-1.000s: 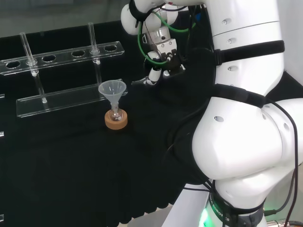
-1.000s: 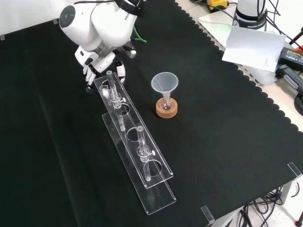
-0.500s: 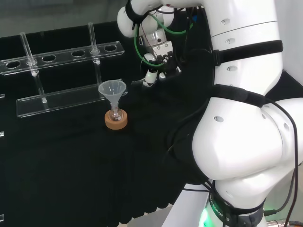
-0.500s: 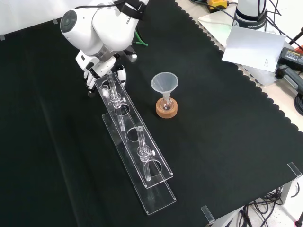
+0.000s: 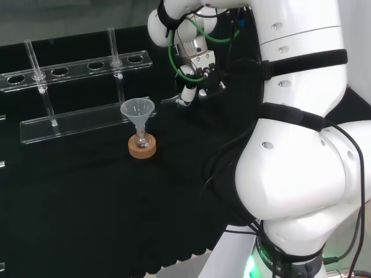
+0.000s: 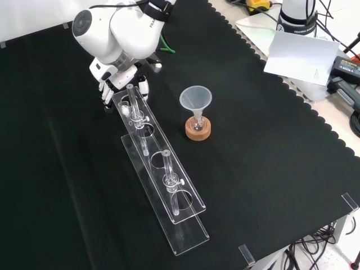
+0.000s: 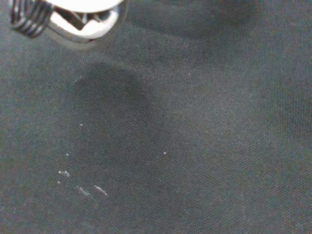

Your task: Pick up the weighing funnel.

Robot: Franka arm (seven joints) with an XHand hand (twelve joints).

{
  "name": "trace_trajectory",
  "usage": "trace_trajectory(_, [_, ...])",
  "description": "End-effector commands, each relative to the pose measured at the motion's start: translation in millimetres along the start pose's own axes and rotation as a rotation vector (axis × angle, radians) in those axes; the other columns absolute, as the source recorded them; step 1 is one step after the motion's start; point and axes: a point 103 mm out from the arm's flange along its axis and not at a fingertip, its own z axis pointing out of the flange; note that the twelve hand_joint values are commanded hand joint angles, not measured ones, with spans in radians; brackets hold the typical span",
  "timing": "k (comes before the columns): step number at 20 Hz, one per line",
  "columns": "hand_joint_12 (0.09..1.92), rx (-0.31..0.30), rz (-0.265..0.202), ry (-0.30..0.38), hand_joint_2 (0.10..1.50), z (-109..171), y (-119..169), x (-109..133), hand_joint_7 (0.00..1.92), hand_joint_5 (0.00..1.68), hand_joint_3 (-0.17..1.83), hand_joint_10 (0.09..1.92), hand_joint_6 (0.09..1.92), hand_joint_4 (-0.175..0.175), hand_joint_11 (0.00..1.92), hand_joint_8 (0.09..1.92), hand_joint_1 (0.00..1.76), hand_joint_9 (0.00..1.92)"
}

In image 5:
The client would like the black bench cloth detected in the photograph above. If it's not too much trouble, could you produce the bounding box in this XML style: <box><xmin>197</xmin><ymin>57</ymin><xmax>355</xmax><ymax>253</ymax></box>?
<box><xmin>0</xmin><ymin>24</ymin><xmax>371</xmax><ymax>275</ymax></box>

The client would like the black base connector cable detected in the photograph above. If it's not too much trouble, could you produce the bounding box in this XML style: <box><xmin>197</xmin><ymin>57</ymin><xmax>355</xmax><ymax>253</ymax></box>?
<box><xmin>322</xmin><ymin>208</ymin><xmax>363</xmax><ymax>265</ymax></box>

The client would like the clear acrylic funnel stand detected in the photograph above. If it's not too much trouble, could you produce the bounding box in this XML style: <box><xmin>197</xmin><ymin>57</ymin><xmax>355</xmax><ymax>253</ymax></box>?
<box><xmin>0</xmin><ymin>27</ymin><xmax>153</xmax><ymax>146</ymax></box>

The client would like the small round-bottom glass flask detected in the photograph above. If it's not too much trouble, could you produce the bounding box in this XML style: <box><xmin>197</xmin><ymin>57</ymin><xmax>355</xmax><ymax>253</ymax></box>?
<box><xmin>134</xmin><ymin>127</ymin><xmax>151</xmax><ymax>149</ymax></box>

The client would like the translucent plastic funnel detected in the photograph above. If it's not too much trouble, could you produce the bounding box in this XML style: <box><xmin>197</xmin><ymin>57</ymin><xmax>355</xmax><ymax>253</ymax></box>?
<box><xmin>119</xmin><ymin>98</ymin><xmax>157</xmax><ymax>134</ymax></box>

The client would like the long black arm cable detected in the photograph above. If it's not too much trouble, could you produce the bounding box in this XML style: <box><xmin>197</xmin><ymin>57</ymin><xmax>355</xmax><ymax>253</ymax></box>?
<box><xmin>321</xmin><ymin>119</ymin><xmax>366</xmax><ymax>278</ymax></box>

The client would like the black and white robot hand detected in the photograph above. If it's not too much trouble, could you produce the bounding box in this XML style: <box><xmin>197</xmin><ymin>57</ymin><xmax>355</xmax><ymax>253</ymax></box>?
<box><xmin>174</xmin><ymin>37</ymin><xmax>227</xmax><ymax>108</ymax></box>

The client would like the cork ring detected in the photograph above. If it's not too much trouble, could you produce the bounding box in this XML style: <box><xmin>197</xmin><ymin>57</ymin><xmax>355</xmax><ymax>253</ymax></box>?
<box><xmin>128</xmin><ymin>134</ymin><xmax>158</xmax><ymax>160</ymax></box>

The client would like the green cable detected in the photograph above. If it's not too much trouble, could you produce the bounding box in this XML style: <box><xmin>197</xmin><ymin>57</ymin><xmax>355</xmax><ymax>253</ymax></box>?
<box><xmin>168</xmin><ymin>16</ymin><xmax>242</xmax><ymax>84</ymax></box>

